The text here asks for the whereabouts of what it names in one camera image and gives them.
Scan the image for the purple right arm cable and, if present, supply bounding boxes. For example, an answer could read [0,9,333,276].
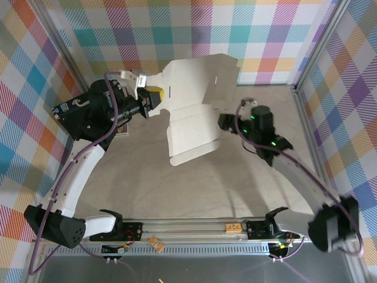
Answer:
[235,98,365,262]

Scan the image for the small wired connector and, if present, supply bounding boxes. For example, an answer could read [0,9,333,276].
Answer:
[269,240,292,251]
[101,243,132,255]

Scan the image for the aluminium frame post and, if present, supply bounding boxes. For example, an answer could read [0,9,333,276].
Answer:
[293,0,351,92]
[35,0,92,89]

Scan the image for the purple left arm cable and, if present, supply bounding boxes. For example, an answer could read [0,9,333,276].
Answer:
[28,70,123,277]

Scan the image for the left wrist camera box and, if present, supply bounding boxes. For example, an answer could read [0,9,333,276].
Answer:
[119,68,148,100]

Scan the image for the aluminium side rail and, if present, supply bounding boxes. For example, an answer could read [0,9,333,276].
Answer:
[290,84,335,197]
[60,137,76,169]

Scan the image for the black briefcase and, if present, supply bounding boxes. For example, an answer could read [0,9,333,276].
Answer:
[52,93,92,141]

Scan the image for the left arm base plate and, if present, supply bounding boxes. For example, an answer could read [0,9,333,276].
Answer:
[89,221,144,242]

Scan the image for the small orange circuit board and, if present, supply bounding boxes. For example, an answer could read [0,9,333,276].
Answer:
[148,235,164,254]

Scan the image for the grey metal sheet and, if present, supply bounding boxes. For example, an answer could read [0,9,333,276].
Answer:
[28,243,369,283]

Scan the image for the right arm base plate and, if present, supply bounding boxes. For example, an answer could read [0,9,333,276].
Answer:
[246,220,301,240]

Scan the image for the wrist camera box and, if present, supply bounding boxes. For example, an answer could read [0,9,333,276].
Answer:
[119,68,148,100]
[237,98,257,119]

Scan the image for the aluminium mounting rail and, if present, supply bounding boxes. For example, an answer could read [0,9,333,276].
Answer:
[31,216,358,246]

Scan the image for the white paper box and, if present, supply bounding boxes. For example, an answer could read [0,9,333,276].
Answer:
[146,53,239,167]

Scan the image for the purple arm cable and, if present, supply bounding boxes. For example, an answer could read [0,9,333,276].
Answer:
[28,70,123,277]
[235,98,365,262]

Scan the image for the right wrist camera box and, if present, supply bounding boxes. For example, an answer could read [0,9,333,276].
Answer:
[237,98,257,119]

